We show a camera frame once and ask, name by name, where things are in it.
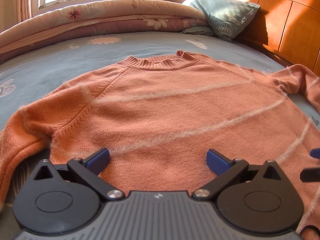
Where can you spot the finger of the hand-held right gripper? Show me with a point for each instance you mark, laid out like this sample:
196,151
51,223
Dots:
311,174
316,153

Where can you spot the flat grey-green pillow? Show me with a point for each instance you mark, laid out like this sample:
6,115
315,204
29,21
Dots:
197,30

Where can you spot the wooden headboard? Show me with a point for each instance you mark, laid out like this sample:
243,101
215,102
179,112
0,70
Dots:
287,25

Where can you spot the folded pink floral quilt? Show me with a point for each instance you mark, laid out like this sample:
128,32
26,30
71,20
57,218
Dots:
100,12

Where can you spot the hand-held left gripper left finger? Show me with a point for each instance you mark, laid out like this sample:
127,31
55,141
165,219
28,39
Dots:
98,158

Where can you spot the grey-green floral pillow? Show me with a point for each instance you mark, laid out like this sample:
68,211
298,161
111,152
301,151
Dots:
225,15

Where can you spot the orange knit sweater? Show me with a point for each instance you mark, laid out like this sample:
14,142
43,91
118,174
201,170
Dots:
162,105

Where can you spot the grey-blue floral bed sheet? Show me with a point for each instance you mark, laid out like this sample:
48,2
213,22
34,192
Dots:
50,62

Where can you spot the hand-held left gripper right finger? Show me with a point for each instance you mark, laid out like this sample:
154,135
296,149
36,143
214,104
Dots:
217,162

